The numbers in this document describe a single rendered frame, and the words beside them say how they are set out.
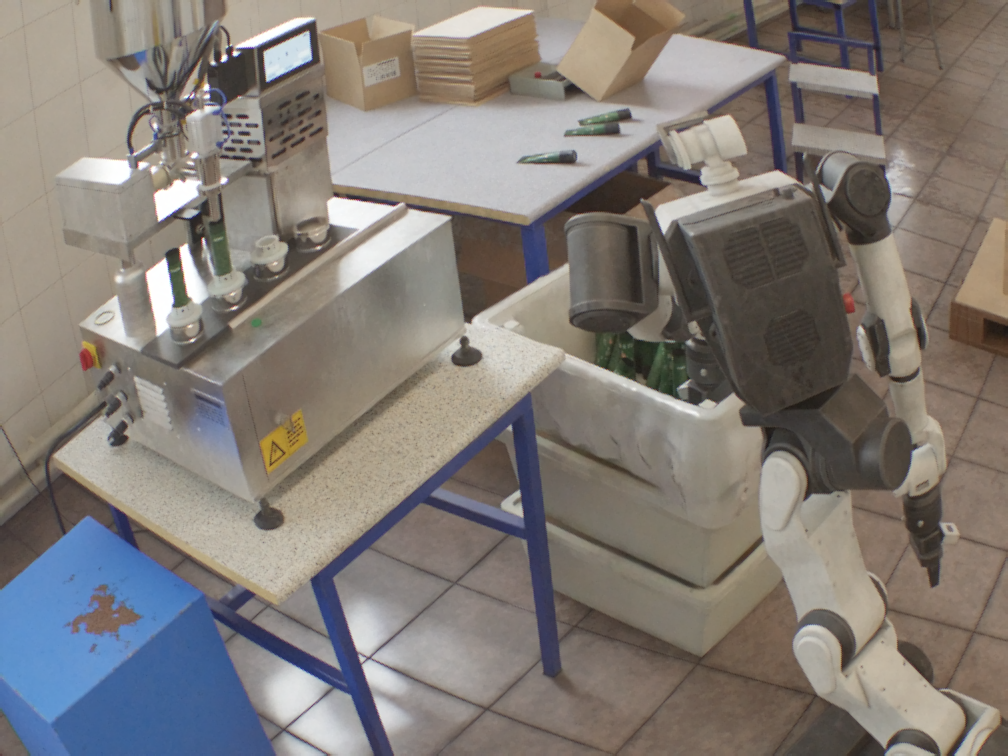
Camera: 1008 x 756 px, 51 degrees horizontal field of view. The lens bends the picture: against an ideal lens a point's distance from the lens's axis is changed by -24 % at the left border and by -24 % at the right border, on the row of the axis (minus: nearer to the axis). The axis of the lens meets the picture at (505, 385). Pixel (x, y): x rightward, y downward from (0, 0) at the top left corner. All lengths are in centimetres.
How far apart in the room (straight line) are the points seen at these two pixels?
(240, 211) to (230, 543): 61
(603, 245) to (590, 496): 97
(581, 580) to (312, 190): 109
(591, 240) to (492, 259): 207
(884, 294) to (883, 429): 22
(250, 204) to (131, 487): 57
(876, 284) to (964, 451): 157
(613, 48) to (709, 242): 189
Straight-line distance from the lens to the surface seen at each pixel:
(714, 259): 169
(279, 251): 219
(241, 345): 204
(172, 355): 205
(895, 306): 193
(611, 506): 268
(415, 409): 230
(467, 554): 316
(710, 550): 256
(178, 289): 204
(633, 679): 276
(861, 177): 183
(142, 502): 224
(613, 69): 355
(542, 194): 301
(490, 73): 372
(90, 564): 239
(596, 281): 181
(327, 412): 216
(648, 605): 278
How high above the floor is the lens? 199
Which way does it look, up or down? 32 degrees down
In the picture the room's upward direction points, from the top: 7 degrees counter-clockwise
